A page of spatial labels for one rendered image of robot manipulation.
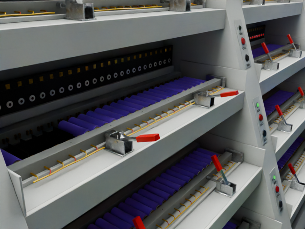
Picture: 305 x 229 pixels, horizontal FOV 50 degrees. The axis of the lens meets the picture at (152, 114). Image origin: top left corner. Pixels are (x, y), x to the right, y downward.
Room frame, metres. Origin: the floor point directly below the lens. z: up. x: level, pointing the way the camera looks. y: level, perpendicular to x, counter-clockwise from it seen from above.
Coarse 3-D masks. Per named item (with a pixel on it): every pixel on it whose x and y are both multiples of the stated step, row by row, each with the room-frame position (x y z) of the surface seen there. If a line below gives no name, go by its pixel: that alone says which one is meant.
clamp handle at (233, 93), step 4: (208, 92) 0.69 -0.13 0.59; (224, 92) 0.66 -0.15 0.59; (228, 92) 0.65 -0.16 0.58; (232, 92) 0.64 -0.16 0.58; (236, 92) 0.64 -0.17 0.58; (208, 96) 0.68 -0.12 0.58; (212, 96) 0.67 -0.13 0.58; (216, 96) 0.67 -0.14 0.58; (220, 96) 0.66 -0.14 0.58; (224, 96) 0.65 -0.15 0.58
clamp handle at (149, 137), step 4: (120, 136) 0.48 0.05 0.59; (140, 136) 0.46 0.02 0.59; (144, 136) 0.45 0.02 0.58; (148, 136) 0.44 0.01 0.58; (152, 136) 0.44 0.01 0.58; (156, 136) 0.44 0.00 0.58; (124, 140) 0.48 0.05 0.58; (128, 140) 0.47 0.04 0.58; (132, 140) 0.47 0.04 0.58; (136, 140) 0.46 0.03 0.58; (140, 140) 0.45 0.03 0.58; (144, 140) 0.45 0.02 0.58; (148, 140) 0.44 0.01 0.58; (152, 140) 0.44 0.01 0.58; (156, 140) 0.44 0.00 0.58
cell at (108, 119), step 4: (88, 112) 0.60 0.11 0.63; (92, 112) 0.59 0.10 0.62; (92, 116) 0.59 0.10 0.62; (96, 116) 0.58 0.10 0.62; (100, 116) 0.58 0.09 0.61; (104, 116) 0.58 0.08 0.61; (108, 116) 0.58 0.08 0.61; (104, 120) 0.57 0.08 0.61; (108, 120) 0.56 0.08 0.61; (112, 120) 0.56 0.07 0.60
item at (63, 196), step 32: (192, 64) 0.88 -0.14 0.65; (160, 128) 0.57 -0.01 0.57; (192, 128) 0.61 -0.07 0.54; (96, 160) 0.46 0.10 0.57; (128, 160) 0.47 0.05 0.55; (160, 160) 0.54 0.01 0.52; (32, 192) 0.39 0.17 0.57; (64, 192) 0.39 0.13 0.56; (96, 192) 0.43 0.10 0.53; (32, 224) 0.35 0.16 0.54; (64, 224) 0.39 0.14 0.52
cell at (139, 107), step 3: (117, 102) 0.66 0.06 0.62; (120, 102) 0.66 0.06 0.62; (123, 102) 0.65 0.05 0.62; (126, 102) 0.65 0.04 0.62; (129, 102) 0.65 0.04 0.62; (126, 105) 0.64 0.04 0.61; (129, 105) 0.64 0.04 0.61; (132, 105) 0.64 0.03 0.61; (135, 105) 0.63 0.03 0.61; (138, 105) 0.63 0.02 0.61; (141, 105) 0.63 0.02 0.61; (135, 108) 0.63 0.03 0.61; (138, 108) 0.63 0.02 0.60; (141, 108) 0.62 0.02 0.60
